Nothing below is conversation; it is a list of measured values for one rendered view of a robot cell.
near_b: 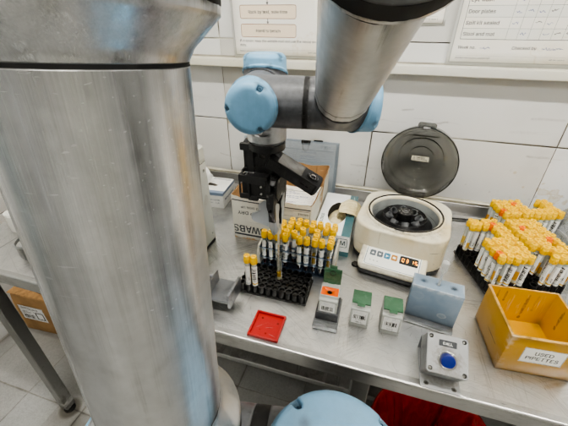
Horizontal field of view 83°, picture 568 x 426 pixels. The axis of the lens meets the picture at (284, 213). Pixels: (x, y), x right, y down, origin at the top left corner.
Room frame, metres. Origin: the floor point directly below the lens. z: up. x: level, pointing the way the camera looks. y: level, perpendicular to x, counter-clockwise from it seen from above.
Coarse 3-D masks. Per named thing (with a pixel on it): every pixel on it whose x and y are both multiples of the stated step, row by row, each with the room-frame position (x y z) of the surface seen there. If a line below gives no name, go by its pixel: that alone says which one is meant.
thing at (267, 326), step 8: (264, 312) 0.50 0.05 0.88; (256, 320) 0.48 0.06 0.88; (264, 320) 0.48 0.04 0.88; (272, 320) 0.48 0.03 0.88; (280, 320) 0.48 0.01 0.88; (256, 328) 0.46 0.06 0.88; (264, 328) 0.46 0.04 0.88; (272, 328) 0.46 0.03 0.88; (280, 328) 0.46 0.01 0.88; (256, 336) 0.44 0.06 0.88; (264, 336) 0.44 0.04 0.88; (272, 336) 0.44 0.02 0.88
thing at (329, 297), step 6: (324, 282) 0.52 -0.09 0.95; (324, 288) 0.51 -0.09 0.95; (330, 288) 0.51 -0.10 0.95; (336, 288) 0.51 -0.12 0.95; (324, 294) 0.49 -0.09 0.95; (330, 294) 0.49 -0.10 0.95; (336, 294) 0.49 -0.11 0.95; (324, 300) 0.48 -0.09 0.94; (330, 300) 0.48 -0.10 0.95; (336, 300) 0.48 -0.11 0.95; (324, 306) 0.48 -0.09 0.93; (330, 306) 0.48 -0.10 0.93; (336, 306) 0.47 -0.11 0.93; (330, 312) 0.48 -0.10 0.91
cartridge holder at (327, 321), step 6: (318, 306) 0.49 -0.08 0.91; (318, 312) 0.48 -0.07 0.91; (324, 312) 0.48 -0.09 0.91; (336, 312) 0.48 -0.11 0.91; (318, 318) 0.48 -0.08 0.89; (324, 318) 0.47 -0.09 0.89; (330, 318) 0.47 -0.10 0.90; (336, 318) 0.47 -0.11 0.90; (312, 324) 0.46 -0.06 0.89; (318, 324) 0.46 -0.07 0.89; (324, 324) 0.46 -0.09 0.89; (330, 324) 0.46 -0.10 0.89; (336, 324) 0.46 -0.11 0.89; (330, 330) 0.45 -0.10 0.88; (336, 330) 0.45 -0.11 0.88
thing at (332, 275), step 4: (328, 268) 0.53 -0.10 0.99; (332, 268) 0.53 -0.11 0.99; (336, 268) 0.53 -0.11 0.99; (328, 272) 0.53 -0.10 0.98; (332, 272) 0.53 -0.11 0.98; (336, 272) 0.52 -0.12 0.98; (340, 272) 0.52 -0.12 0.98; (324, 276) 0.53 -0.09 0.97; (328, 276) 0.53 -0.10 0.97; (332, 276) 0.53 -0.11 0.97; (336, 276) 0.52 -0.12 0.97; (340, 276) 0.52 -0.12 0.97; (324, 280) 0.53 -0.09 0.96; (328, 280) 0.53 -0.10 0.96; (332, 280) 0.52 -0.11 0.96; (336, 280) 0.52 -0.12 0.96; (340, 280) 0.52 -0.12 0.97; (336, 284) 0.52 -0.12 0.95; (340, 284) 0.52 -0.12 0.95
